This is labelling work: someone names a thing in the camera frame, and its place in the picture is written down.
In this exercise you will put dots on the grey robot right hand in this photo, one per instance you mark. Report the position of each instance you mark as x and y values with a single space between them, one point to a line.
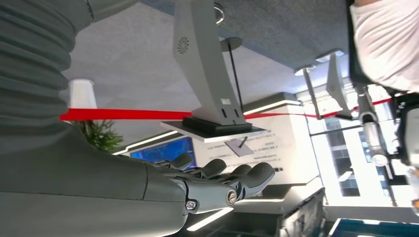
82 189

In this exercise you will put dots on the person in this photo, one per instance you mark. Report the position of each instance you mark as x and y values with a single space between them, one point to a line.
386 42

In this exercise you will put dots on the green plant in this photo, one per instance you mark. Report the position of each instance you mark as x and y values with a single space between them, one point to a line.
100 135

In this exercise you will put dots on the red barrier belt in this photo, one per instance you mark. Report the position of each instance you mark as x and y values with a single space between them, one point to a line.
131 114

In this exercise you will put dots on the blue display screen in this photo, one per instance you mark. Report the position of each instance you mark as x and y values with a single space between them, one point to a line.
163 152

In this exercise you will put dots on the white plant pot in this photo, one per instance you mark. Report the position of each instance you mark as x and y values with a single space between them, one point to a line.
82 95

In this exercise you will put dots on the grey tilted sign plate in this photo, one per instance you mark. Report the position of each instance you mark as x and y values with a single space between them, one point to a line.
239 148

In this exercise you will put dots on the grey kiosk stand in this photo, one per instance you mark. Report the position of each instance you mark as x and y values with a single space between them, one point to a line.
335 81
203 65

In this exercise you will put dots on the black equipment case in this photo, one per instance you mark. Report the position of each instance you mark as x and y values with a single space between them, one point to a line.
301 216

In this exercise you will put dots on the round chrome rimmed base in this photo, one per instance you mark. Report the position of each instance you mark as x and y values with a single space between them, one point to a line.
222 14

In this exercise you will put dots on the grey background machine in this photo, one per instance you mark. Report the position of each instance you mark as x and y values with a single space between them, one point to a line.
373 137

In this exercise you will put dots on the blue bin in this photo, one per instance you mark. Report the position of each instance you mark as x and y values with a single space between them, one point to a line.
376 229

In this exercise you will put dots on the black stanchion post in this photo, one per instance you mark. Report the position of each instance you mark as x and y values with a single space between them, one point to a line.
230 42

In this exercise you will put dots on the chrome stanchion post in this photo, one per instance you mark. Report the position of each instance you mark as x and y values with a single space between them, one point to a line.
309 88

